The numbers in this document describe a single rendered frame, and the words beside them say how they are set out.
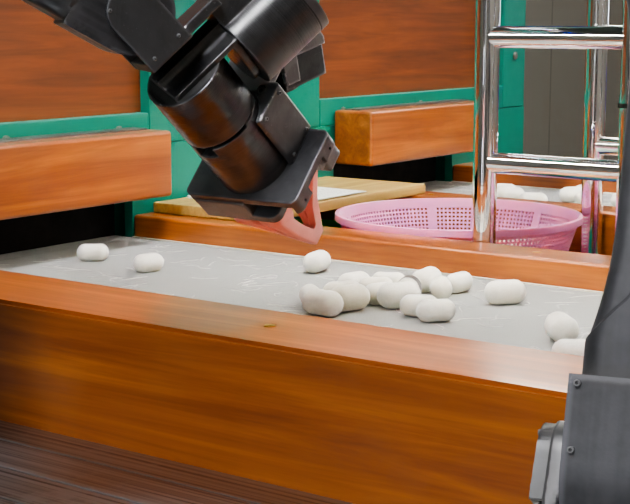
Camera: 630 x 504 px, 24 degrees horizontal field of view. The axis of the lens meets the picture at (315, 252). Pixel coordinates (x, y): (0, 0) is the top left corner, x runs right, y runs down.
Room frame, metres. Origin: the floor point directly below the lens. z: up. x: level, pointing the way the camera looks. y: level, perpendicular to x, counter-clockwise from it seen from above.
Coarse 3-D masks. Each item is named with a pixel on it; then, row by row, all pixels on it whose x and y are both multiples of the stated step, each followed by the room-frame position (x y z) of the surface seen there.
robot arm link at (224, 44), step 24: (216, 24) 1.00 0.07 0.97; (192, 48) 0.99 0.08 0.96; (216, 48) 0.99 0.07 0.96; (240, 48) 0.99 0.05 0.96; (168, 72) 0.99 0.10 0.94; (192, 72) 0.99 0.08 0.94; (216, 72) 0.98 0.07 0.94; (168, 96) 0.99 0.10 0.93; (192, 96) 0.97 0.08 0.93; (216, 96) 0.98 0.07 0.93; (240, 96) 1.00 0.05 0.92; (192, 120) 0.99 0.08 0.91; (216, 120) 0.99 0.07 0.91; (240, 120) 1.00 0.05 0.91; (192, 144) 1.01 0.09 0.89; (216, 144) 1.00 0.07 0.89
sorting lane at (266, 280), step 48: (144, 240) 1.56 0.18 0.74; (144, 288) 1.27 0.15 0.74; (192, 288) 1.27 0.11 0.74; (240, 288) 1.27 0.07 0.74; (288, 288) 1.27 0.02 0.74; (480, 288) 1.27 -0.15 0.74; (528, 288) 1.27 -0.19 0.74; (576, 288) 1.27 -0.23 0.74; (480, 336) 1.08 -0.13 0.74; (528, 336) 1.08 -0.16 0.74
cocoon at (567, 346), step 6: (558, 342) 0.98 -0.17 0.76; (564, 342) 0.98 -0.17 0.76; (570, 342) 0.98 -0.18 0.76; (576, 342) 0.98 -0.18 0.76; (582, 342) 0.98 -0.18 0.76; (552, 348) 0.98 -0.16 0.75; (558, 348) 0.98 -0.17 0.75; (564, 348) 0.97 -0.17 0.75; (570, 348) 0.97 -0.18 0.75; (576, 348) 0.97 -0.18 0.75; (582, 348) 0.97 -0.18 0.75; (576, 354) 0.97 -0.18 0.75; (582, 354) 0.97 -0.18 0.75
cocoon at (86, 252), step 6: (84, 246) 1.42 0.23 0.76; (90, 246) 1.42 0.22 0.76; (96, 246) 1.42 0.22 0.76; (102, 246) 1.42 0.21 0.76; (78, 252) 1.42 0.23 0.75; (84, 252) 1.41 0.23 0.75; (90, 252) 1.41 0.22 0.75; (96, 252) 1.41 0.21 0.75; (102, 252) 1.41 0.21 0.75; (108, 252) 1.42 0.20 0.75; (84, 258) 1.41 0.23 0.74; (90, 258) 1.42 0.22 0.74; (96, 258) 1.42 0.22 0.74; (102, 258) 1.42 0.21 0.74
